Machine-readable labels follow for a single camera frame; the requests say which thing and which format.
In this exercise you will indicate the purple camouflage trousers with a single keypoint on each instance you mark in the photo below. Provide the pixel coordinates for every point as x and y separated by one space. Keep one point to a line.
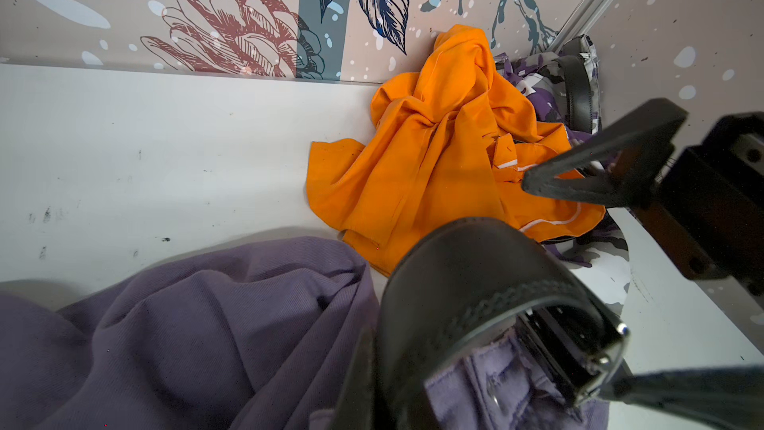
599 258

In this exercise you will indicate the black leather belt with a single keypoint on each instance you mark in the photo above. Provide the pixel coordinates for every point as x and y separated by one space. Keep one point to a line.
457 289

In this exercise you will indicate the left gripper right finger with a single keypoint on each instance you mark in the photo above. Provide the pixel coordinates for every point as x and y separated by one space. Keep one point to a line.
720 398

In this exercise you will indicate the orange trousers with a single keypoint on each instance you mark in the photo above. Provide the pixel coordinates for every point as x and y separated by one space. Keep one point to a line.
454 140

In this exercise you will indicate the lavender purple trousers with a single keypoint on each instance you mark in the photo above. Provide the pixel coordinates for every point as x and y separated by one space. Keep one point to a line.
254 337

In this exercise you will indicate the black belt on camouflage trousers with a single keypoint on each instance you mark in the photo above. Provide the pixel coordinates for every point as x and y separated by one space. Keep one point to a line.
578 93

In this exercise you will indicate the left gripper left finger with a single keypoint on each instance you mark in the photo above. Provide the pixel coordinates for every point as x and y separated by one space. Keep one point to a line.
618 166

